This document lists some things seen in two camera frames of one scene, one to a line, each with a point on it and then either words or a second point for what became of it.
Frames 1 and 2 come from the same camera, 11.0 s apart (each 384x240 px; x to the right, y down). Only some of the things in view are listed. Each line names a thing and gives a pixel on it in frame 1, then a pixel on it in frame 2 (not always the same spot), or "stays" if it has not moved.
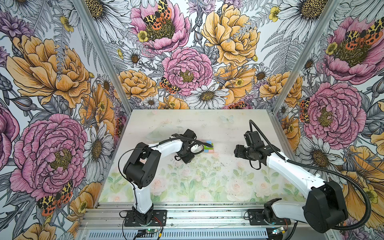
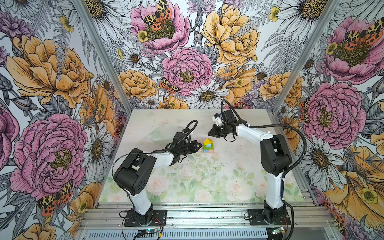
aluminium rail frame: [105, 215] stays
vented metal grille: [178, 234] stays
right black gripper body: [246, 152] → [220, 131]
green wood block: [207, 148] stays
